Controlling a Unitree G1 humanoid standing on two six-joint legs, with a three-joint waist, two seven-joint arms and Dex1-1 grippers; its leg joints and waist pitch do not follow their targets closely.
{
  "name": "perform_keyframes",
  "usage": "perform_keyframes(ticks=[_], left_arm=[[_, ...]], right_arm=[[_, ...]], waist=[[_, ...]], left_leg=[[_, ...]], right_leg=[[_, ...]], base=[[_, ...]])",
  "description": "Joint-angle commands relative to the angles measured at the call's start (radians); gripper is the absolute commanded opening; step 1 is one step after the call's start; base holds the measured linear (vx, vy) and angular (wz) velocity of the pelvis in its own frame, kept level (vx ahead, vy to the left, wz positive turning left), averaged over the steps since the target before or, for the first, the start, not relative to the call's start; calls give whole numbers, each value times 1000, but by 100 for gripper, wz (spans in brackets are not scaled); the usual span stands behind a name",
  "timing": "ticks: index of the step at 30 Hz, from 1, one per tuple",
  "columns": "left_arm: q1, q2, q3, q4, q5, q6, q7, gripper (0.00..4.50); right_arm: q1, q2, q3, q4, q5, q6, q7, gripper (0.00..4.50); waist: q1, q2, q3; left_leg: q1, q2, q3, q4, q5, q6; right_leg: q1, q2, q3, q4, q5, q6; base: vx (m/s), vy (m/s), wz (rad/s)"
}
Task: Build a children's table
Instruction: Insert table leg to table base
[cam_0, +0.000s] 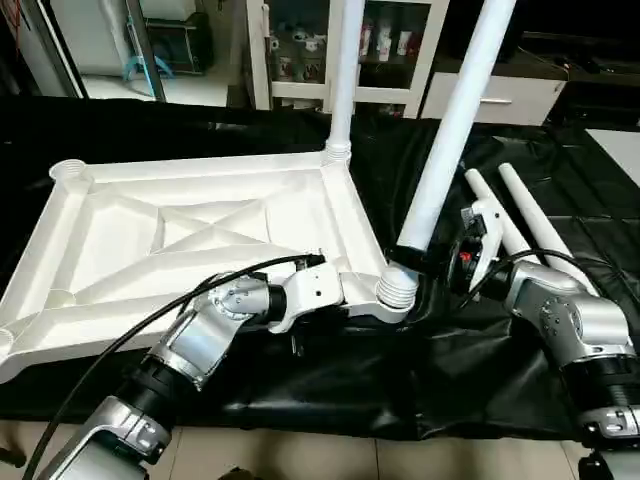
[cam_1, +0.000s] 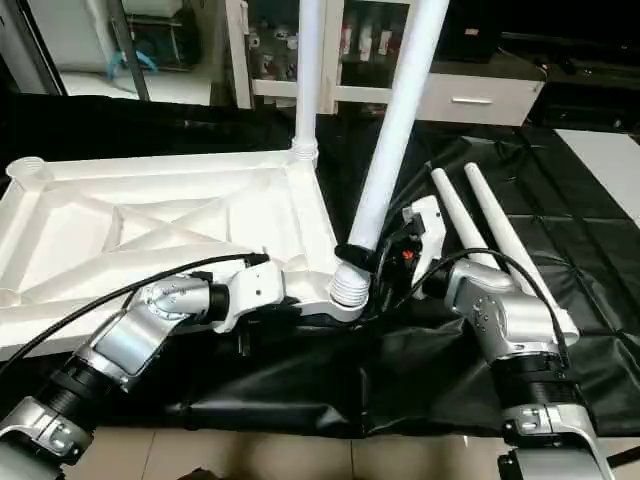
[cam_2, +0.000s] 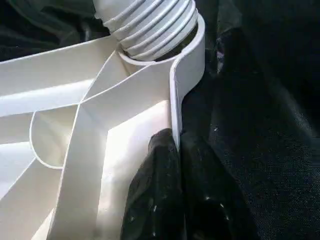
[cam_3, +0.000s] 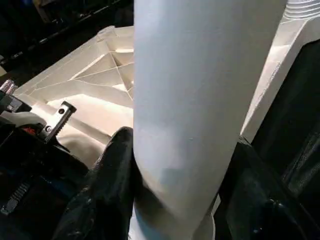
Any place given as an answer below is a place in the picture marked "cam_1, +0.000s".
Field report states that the white plastic table leg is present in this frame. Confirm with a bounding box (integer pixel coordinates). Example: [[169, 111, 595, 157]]
[[289, 0, 324, 167], [462, 162, 581, 348], [328, 0, 452, 308], [429, 166, 501, 269]]

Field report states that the white plastic table top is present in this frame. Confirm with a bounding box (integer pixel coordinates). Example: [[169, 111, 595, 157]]
[[0, 149, 373, 363]]

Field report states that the black table mat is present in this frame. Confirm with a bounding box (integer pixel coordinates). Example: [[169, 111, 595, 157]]
[[0, 93, 640, 439]]

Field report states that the white drawer unit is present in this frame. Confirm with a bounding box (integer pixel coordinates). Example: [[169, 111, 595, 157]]
[[420, 60, 549, 128]]

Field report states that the white glass door cabinet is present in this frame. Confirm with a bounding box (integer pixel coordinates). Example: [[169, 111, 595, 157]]
[[224, 0, 451, 117]]

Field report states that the white flat board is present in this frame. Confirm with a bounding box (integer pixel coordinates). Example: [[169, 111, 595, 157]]
[[554, 128, 640, 229]]

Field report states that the dark TV stand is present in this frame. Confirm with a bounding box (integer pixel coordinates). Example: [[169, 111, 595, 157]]
[[540, 45, 640, 133]]

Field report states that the blue plastic stool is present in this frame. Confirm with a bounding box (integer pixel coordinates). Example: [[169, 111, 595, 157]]
[[106, 48, 159, 81]]

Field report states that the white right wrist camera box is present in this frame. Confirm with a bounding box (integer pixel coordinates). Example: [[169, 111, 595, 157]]
[[399, 194, 448, 283]]

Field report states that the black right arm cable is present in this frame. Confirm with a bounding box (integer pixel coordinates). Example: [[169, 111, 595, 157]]
[[372, 205, 573, 373]]

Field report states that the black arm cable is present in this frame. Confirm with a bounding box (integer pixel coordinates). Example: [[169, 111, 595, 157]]
[[0, 252, 271, 377], [372, 205, 573, 373]]

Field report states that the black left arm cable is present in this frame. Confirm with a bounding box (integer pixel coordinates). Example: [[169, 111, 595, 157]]
[[0, 252, 271, 377]]

